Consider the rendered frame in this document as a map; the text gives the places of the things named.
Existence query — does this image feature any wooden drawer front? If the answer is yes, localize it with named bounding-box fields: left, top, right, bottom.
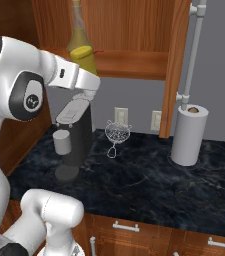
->
left=84, top=213, right=174, bottom=256
left=167, top=228, right=225, bottom=256

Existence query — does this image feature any white cabinet door handle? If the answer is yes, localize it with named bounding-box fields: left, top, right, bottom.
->
left=176, top=0, right=208, bottom=111

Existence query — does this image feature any black coffee machine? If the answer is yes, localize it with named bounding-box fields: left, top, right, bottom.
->
left=54, top=97, right=93, bottom=183

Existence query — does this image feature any white cup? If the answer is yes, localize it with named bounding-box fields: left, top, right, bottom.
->
left=52, top=129, right=72, bottom=156

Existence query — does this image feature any wooden wall cabinet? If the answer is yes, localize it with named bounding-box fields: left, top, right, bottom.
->
left=30, top=0, right=178, bottom=81

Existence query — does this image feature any wooden cabinet door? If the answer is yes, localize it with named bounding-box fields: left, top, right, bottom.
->
left=158, top=0, right=193, bottom=139
left=0, top=0, right=53, bottom=177

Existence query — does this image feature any oil and vinegar bottle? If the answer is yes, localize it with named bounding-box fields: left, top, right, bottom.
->
left=66, top=0, right=94, bottom=53

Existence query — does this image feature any white cupboard handle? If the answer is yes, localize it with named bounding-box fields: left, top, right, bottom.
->
left=89, top=236, right=97, bottom=256

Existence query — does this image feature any white drawer handle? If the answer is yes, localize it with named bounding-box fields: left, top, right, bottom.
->
left=112, top=220, right=141, bottom=233
left=207, top=236, right=225, bottom=251

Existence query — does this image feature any wire mesh strainer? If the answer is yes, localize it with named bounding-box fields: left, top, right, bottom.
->
left=104, top=119, right=132, bottom=159

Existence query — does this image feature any white paper towel roll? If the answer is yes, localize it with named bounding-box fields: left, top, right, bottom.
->
left=170, top=104, right=210, bottom=167

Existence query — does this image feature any white wall outlet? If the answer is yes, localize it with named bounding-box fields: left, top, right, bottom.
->
left=150, top=110, right=163, bottom=132
left=113, top=106, right=129, bottom=125

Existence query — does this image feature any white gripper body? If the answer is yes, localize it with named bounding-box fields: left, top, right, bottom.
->
left=73, top=65, right=102, bottom=101

